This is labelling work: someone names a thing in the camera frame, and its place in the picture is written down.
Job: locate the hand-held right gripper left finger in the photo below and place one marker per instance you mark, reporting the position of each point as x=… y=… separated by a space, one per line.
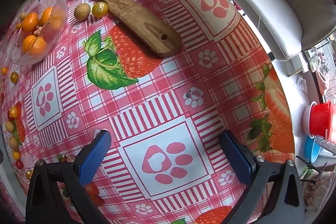
x=94 y=158

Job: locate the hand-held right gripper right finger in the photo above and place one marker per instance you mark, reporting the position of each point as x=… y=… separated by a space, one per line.
x=236 y=161

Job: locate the yellow cherry tomato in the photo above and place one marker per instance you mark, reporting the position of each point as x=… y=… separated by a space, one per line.
x=16 y=155
x=28 y=174
x=13 y=111

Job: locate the red cherry tomato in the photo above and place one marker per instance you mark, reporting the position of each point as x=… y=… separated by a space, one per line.
x=19 y=164

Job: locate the tan longan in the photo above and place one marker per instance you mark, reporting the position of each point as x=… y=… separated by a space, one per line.
x=13 y=143
x=82 y=12
x=23 y=15
x=9 y=126

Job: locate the dark olive tomato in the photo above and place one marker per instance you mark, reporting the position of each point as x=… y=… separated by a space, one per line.
x=14 y=77

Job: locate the orange cherry tomato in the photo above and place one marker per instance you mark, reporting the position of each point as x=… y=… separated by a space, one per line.
x=4 y=71
x=18 y=26

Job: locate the blue plastic basin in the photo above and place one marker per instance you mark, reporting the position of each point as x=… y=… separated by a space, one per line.
x=311 y=150

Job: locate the white plastic bowl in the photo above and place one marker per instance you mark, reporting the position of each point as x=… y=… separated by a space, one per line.
x=305 y=119

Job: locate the red plastic bowl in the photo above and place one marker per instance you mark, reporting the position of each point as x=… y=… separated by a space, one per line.
x=321 y=119

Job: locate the strawberry print checked tablecloth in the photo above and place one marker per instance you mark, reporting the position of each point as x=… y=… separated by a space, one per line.
x=170 y=82

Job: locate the pink cloth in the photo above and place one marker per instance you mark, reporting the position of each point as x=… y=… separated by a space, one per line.
x=322 y=82

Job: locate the orange tangerine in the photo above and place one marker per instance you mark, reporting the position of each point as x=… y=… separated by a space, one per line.
x=30 y=22
x=51 y=16
x=27 y=43
x=39 y=46

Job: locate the wooden cutting board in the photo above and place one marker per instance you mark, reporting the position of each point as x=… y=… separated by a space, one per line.
x=147 y=29

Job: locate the yellow-green tomato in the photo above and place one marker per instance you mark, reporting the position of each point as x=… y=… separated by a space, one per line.
x=99 y=9

